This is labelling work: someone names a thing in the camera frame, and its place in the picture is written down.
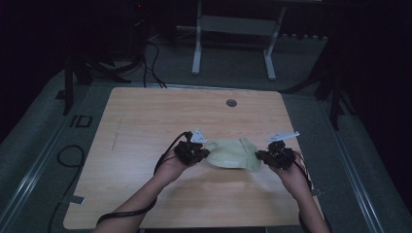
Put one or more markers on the person's left hand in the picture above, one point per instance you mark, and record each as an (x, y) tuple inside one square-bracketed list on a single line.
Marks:
[(170, 170)]

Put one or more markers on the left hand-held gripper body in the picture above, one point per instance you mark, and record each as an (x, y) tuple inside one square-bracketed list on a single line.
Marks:
[(188, 152)]

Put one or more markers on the grey tape piece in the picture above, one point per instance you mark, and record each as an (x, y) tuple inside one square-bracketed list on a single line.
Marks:
[(77, 200)]

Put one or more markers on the metal floor rail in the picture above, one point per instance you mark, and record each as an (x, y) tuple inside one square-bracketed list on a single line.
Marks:
[(353, 171), (32, 168)]

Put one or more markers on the person's right hand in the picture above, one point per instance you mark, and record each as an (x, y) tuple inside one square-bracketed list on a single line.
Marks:
[(293, 181)]

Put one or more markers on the black metal stand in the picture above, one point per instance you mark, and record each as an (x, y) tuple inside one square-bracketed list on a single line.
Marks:
[(336, 97), (68, 87)]

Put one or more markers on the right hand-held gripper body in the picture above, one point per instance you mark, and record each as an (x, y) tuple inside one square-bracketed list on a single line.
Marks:
[(281, 155)]

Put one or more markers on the white desk frame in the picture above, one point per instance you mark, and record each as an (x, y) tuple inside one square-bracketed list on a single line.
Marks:
[(238, 25)]

